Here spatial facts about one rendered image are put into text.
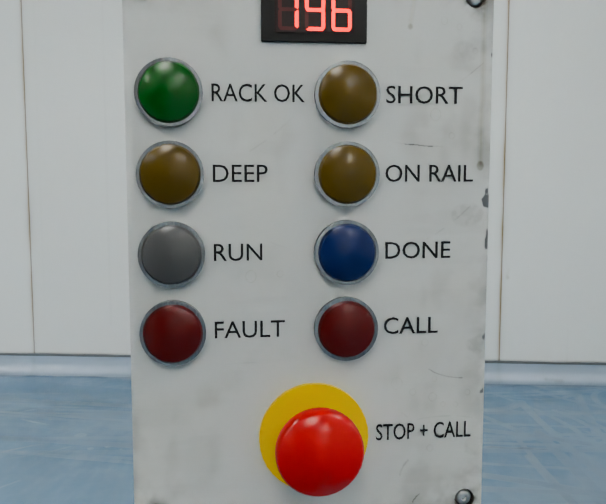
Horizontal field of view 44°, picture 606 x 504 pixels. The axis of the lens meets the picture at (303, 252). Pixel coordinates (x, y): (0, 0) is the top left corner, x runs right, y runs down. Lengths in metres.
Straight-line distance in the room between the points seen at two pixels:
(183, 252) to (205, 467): 0.10
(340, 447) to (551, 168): 3.53
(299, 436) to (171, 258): 0.10
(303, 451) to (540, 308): 3.57
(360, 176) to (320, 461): 0.13
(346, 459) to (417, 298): 0.08
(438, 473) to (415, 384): 0.05
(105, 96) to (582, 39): 2.31
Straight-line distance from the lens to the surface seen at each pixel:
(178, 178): 0.34
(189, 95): 0.34
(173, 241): 0.34
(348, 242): 0.34
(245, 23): 0.35
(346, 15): 0.36
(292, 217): 0.35
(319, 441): 0.34
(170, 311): 0.34
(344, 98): 0.34
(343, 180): 0.34
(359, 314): 0.35
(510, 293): 3.84
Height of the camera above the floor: 1.03
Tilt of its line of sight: 6 degrees down
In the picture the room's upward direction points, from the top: straight up
